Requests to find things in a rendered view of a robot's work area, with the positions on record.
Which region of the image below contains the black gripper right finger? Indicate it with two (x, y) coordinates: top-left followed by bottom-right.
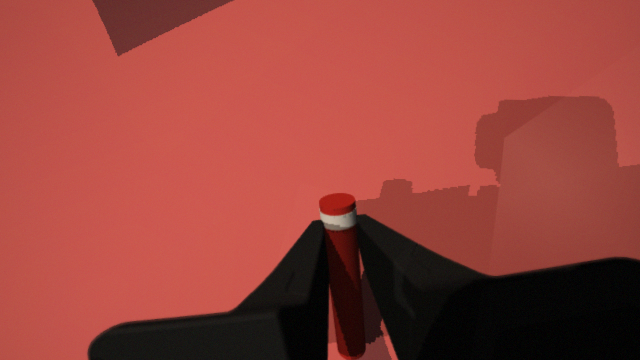
(356, 214), (640, 360)

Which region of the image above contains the red peg with white band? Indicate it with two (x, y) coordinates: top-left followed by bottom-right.
(319, 193), (366, 360)

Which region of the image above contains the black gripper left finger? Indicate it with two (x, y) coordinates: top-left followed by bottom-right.
(87, 220), (329, 360)

